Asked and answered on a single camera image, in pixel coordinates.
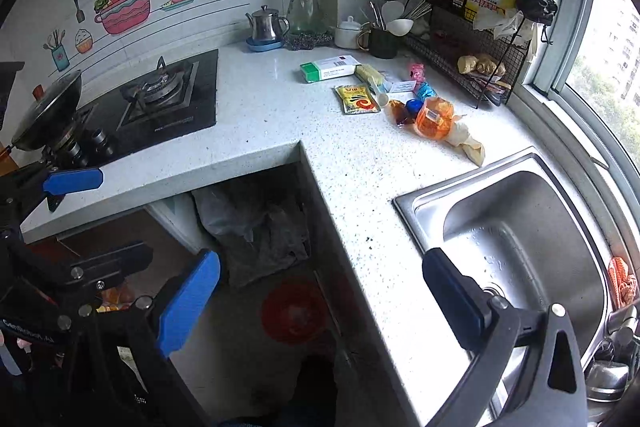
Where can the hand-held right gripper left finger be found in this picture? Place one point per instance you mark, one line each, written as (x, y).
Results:
(187, 302)

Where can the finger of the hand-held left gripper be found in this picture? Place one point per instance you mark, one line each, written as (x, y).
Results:
(75, 181)
(110, 259)

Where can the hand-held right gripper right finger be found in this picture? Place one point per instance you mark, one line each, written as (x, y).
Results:
(457, 299)

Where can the red plastic bin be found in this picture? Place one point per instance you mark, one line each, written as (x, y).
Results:
(295, 312)

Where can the white rubber glove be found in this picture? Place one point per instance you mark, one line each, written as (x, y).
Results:
(467, 144)

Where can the orange plastic packaging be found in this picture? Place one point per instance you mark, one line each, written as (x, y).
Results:
(434, 119)

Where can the brown transparent wrapper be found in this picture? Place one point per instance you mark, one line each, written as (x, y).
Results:
(398, 113)

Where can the blue plastic bag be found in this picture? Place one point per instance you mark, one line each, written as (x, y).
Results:
(425, 91)

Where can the yellow sachet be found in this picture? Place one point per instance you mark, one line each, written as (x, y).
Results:
(356, 99)

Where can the green and white carton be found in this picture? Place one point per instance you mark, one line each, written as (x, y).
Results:
(327, 69)

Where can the dark frying pan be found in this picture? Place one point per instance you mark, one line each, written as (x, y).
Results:
(47, 109)

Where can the stainless steel sink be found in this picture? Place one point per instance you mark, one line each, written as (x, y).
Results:
(525, 247)

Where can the grey plastic bag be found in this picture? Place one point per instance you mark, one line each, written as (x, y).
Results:
(255, 232)

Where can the black glass gas stove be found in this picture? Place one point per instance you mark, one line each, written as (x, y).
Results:
(165, 97)

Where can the steel faucet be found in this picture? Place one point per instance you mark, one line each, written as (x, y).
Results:
(612, 357)

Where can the orange cloth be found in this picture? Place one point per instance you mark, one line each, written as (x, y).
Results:
(622, 282)

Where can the blue round lid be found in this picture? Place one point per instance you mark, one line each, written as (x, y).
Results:
(413, 106)

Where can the white paper card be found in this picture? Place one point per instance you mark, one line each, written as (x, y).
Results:
(401, 87)

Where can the pink packet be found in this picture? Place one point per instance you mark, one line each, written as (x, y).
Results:
(416, 72)

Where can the blue saucer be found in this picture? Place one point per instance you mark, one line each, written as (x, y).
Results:
(264, 45)

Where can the ginger root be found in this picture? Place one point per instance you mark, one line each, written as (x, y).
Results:
(479, 64)

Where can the yellow scrub brush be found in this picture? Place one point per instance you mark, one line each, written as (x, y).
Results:
(369, 76)

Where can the small steel teapot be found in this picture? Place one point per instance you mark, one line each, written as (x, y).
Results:
(267, 26)

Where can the dark green mug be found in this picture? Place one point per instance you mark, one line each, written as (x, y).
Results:
(382, 43)

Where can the steel wool scrubber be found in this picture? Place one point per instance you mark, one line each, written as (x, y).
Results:
(309, 40)

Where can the white ceramic spoon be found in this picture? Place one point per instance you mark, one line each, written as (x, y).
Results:
(401, 27)
(393, 11)

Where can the white plastic bag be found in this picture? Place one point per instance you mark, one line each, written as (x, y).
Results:
(502, 24)

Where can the white lidded ceramic jar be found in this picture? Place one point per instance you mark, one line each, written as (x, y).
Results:
(348, 34)

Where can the bundle of chopsticks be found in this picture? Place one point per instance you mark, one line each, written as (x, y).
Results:
(419, 9)

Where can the black plastic bag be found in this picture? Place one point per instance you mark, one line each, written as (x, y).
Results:
(536, 2)

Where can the window with metal frame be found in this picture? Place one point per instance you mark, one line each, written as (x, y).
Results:
(600, 57)

